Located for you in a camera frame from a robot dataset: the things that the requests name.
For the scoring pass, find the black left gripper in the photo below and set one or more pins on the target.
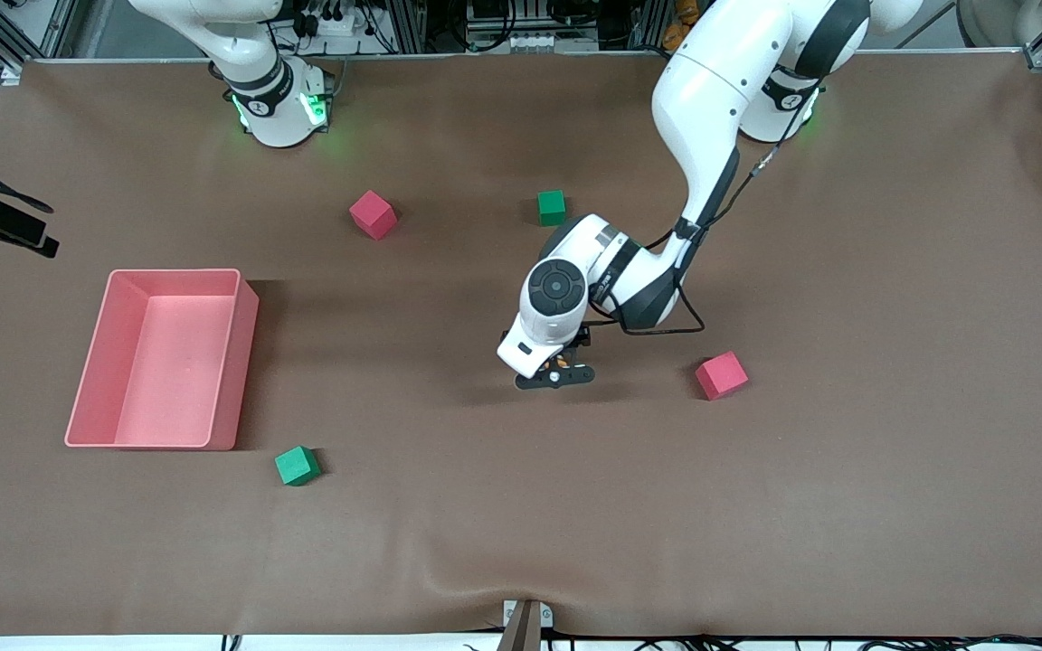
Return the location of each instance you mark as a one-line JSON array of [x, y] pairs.
[[580, 336]]

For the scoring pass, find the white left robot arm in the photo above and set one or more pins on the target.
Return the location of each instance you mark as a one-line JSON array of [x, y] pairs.
[[711, 90]]

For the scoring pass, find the pink foam cube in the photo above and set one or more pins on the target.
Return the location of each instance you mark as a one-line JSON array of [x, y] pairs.
[[373, 214], [721, 375]]

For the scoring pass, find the green foam cube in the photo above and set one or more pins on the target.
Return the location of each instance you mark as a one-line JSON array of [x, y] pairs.
[[297, 466], [552, 207]]

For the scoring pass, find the brown table cover mat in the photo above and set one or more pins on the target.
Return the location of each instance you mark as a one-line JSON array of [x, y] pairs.
[[521, 506]]

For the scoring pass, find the pink plastic tray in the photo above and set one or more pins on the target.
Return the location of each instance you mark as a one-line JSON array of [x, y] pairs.
[[168, 380]]

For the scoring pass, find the white terminal strip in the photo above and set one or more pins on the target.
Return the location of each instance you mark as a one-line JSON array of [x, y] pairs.
[[521, 42]]

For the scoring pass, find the orange snack bags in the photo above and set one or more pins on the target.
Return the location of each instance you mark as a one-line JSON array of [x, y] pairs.
[[679, 27]]

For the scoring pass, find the white power strip with plugs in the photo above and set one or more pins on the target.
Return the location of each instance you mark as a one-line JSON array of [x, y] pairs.
[[331, 18]]

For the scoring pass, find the white rounded machine part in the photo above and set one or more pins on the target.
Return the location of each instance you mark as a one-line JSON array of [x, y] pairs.
[[991, 23]]

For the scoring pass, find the silver metal table bracket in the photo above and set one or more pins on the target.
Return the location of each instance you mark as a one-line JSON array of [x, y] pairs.
[[546, 617]]

